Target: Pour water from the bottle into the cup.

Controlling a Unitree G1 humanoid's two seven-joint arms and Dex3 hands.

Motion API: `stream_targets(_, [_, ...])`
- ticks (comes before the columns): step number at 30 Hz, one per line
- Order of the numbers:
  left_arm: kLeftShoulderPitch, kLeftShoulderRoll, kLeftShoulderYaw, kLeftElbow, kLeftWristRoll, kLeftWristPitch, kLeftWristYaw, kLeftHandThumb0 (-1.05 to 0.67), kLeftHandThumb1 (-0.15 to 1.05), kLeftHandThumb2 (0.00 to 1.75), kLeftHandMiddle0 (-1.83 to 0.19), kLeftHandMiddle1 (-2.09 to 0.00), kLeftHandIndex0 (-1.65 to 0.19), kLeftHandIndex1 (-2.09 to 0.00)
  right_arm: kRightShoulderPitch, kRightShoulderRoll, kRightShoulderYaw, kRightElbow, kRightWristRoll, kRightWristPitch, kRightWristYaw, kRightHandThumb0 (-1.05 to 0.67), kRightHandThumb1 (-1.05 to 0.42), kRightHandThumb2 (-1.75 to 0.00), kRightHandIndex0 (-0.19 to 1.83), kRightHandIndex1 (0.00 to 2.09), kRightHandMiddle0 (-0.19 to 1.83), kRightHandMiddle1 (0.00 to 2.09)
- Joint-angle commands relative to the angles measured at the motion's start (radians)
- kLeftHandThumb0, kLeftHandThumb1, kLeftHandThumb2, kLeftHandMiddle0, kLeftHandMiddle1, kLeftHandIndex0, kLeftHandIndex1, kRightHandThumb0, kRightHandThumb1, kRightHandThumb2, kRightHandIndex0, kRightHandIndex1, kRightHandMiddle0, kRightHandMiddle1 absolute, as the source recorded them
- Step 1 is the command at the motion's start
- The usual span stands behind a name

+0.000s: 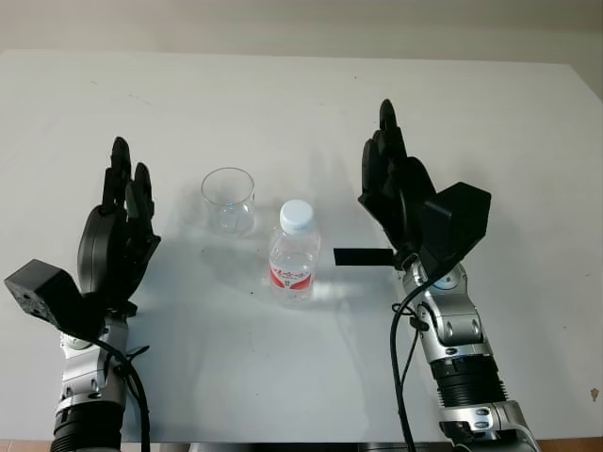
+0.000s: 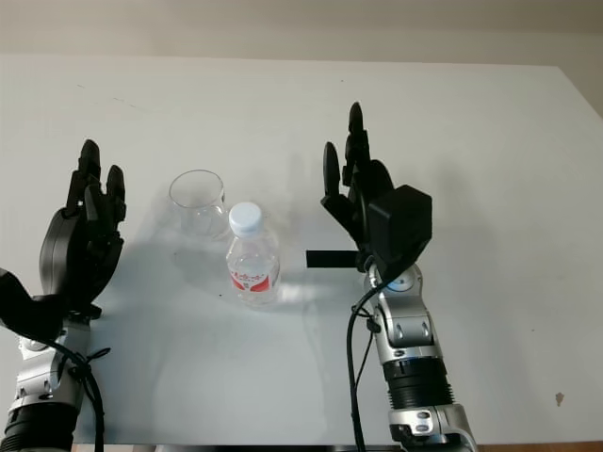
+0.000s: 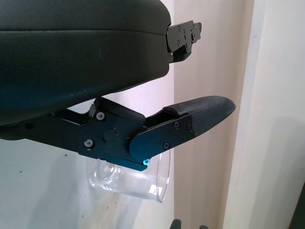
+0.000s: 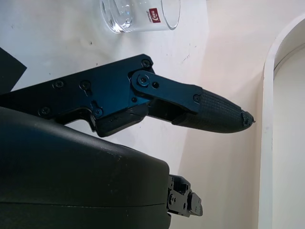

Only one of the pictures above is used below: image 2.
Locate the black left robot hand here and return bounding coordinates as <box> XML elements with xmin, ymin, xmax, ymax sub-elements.
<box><xmin>38</xmin><ymin>138</ymin><xmax>128</xmax><ymax>303</ymax></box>

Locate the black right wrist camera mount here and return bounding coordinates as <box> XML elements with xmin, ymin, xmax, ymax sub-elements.
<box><xmin>367</xmin><ymin>185</ymin><xmax>433</xmax><ymax>280</ymax></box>

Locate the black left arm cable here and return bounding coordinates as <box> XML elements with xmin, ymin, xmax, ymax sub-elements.
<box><xmin>46</xmin><ymin>338</ymin><xmax>112</xmax><ymax>452</ymax></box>

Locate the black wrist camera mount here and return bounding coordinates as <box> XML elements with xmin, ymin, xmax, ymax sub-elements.
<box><xmin>367</xmin><ymin>185</ymin><xmax>433</xmax><ymax>280</ymax></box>
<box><xmin>0</xmin><ymin>266</ymin><xmax>104</xmax><ymax>343</ymax></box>

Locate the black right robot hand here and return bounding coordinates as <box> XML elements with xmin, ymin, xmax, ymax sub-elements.
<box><xmin>319</xmin><ymin>102</ymin><xmax>401</xmax><ymax>274</ymax></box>

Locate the clear water bottle red label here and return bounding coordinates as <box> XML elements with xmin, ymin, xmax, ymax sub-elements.
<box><xmin>225</xmin><ymin>201</ymin><xmax>282</xmax><ymax>308</ymax></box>

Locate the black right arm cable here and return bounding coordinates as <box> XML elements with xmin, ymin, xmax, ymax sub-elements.
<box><xmin>346</xmin><ymin>263</ymin><xmax>401</xmax><ymax>452</ymax></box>

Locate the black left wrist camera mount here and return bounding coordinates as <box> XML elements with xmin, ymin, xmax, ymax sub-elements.
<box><xmin>0</xmin><ymin>266</ymin><xmax>104</xmax><ymax>343</ymax></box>

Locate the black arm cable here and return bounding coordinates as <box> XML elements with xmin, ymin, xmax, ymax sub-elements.
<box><xmin>46</xmin><ymin>338</ymin><xmax>112</xmax><ymax>452</ymax></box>
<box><xmin>346</xmin><ymin>263</ymin><xmax>401</xmax><ymax>452</ymax></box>

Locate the clear plastic cup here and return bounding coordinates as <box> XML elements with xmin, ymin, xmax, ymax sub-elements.
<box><xmin>168</xmin><ymin>169</ymin><xmax>233</xmax><ymax>242</ymax></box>

